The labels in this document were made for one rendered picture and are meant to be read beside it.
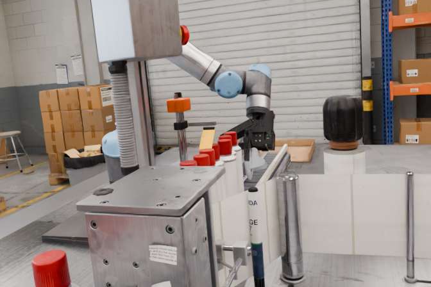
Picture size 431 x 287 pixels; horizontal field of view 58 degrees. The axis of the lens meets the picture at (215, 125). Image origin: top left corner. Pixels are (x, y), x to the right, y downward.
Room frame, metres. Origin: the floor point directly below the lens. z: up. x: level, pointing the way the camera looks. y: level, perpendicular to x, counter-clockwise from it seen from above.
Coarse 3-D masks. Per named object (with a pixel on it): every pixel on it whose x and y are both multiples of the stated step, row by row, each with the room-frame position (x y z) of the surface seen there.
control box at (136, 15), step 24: (96, 0) 0.77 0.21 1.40; (120, 0) 0.69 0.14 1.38; (144, 0) 0.68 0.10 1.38; (168, 0) 0.71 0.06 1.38; (96, 24) 0.79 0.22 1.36; (120, 24) 0.70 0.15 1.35; (144, 24) 0.68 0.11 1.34; (168, 24) 0.70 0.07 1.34; (120, 48) 0.70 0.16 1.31; (144, 48) 0.67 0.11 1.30; (168, 48) 0.70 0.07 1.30
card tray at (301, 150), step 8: (280, 144) 1.93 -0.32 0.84; (288, 144) 1.91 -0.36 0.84; (296, 144) 1.90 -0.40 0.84; (304, 144) 1.89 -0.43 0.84; (312, 144) 1.76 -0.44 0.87; (264, 152) 1.82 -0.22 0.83; (288, 152) 1.78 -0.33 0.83; (296, 152) 1.76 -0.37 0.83; (304, 152) 1.75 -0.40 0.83; (312, 152) 1.74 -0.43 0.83; (296, 160) 1.62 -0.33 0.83; (304, 160) 1.61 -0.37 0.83
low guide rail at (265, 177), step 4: (284, 148) 1.52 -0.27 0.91; (280, 152) 1.45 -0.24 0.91; (284, 152) 1.51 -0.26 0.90; (276, 156) 1.40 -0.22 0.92; (280, 156) 1.42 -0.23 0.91; (276, 160) 1.34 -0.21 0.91; (272, 164) 1.29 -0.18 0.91; (276, 164) 1.34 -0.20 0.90; (268, 168) 1.24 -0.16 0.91; (272, 168) 1.26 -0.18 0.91; (268, 172) 1.20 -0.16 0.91; (272, 172) 1.25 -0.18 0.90; (264, 176) 1.16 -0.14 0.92; (268, 176) 1.19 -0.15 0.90; (260, 180) 1.12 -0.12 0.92; (264, 180) 1.14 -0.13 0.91
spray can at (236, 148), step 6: (228, 132) 1.02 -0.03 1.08; (234, 132) 1.02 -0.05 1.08; (234, 138) 1.01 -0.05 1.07; (234, 144) 1.00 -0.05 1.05; (234, 150) 1.00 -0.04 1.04; (240, 150) 1.01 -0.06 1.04; (240, 156) 1.00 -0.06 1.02; (240, 162) 1.00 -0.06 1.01; (240, 168) 1.00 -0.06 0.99; (240, 174) 1.00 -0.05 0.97; (240, 180) 1.00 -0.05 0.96; (240, 186) 1.00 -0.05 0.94; (240, 192) 1.00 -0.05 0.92
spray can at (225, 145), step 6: (222, 144) 0.90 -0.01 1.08; (228, 144) 0.90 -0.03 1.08; (222, 150) 0.90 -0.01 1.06; (228, 150) 0.90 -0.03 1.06; (222, 156) 0.90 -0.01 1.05; (228, 156) 0.90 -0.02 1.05; (234, 156) 0.91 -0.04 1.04; (228, 162) 0.89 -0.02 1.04; (234, 162) 0.90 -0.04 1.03; (228, 168) 0.89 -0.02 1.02; (234, 168) 0.90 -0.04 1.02; (228, 174) 0.89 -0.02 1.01; (234, 174) 0.90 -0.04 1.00; (228, 180) 0.89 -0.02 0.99; (234, 180) 0.90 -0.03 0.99; (228, 186) 0.89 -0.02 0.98; (234, 186) 0.90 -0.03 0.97; (228, 192) 0.89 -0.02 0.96; (234, 192) 0.90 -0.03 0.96
